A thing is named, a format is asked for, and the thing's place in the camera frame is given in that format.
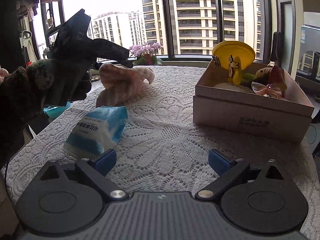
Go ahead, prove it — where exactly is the pink fluffy towel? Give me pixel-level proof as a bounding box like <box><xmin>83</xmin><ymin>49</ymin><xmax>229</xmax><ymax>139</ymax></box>
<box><xmin>95</xmin><ymin>63</ymin><xmax>155</xmax><ymax>107</ymax></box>

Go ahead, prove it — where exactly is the blue white tissue pack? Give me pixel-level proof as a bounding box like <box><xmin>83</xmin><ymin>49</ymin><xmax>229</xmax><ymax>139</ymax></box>
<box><xmin>63</xmin><ymin>106</ymin><xmax>129</xmax><ymax>159</ymax></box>

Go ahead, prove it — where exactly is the pink bow hair clip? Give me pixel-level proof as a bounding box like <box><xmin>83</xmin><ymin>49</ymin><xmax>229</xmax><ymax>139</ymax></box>
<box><xmin>251</xmin><ymin>82</ymin><xmax>283</xmax><ymax>99</ymax></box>

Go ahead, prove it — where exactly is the crochet doll with red hat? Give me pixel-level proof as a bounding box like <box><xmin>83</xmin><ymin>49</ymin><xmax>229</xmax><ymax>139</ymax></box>
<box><xmin>240</xmin><ymin>65</ymin><xmax>287</xmax><ymax>92</ymax></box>

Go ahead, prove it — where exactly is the yellow duck plush toy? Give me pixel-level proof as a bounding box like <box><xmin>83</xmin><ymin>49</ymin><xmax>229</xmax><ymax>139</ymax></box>
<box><xmin>212</xmin><ymin>41</ymin><xmax>255</xmax><ymax>86</ymax></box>

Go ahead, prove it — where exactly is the dark gloved left hand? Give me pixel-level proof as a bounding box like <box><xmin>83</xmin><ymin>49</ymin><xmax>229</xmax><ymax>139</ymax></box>
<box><xmin>1</xmin><ymin>59</ymin><xmax>92</xmax><ymax>138</ymax></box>

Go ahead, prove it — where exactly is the teal plastic basin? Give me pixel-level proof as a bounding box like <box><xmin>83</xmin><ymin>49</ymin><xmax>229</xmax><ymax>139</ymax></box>
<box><xmin>43</xmin><ymin>102</ymin><xmax>72</xmax><ymax>120</ymax></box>

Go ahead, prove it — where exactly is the pink orchid flower pot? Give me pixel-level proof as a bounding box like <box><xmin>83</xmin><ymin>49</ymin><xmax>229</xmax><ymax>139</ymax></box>
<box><xmin>129</xmin><ymin>42</ymin><xmax>163</xmax><ymax>66</ymax></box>

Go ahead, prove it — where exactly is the white lace tablecloth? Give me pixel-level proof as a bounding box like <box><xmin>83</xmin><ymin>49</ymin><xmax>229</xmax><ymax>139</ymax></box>
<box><xmin>0</xmin><ymin>65</ymin><xmax>320</xmax><ymax>233</ymax></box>

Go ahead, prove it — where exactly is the pink cardboard box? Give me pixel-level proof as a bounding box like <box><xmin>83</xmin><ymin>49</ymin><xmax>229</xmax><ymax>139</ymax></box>
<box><xmin>193</xmin><ymin>61</ymin><xmax>314</xmax><ymax>142</ymax></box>

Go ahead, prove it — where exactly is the grey front-load washing machine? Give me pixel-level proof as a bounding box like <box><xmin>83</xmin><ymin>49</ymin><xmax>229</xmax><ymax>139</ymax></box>
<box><xmin>296</xmin><ymin>24</ymin><xmax>319</xmax><ymax>157</ymax></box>

